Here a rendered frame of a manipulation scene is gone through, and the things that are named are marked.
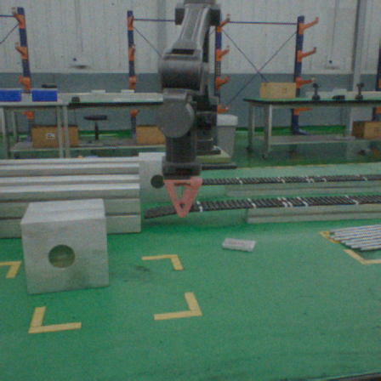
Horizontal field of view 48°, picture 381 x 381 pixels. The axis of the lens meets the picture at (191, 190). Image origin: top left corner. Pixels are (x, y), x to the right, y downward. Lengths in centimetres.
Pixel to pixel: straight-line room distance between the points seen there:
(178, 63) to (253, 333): 46
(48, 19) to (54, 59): 68
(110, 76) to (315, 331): 803
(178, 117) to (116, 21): 782
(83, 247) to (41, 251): 5
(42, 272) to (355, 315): 38
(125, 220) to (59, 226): 22
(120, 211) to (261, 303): 32
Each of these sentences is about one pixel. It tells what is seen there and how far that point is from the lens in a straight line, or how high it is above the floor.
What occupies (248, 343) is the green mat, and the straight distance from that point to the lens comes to 47.
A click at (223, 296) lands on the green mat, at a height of 78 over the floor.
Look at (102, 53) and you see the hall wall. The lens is 842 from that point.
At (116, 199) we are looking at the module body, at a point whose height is 84.
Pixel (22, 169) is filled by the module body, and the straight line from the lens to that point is 95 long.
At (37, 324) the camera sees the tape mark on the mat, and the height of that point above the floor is 78.
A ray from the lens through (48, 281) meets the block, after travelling 58.
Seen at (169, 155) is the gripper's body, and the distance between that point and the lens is 76.
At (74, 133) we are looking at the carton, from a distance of 569.
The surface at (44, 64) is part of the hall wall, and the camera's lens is 847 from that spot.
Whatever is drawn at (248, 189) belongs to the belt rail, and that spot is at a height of 80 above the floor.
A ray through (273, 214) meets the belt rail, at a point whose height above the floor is 79.
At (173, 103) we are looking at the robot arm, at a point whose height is 101.
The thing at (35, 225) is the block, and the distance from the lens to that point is 55.
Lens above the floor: 104
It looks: 15 degrees down
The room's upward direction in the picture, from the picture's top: straight up
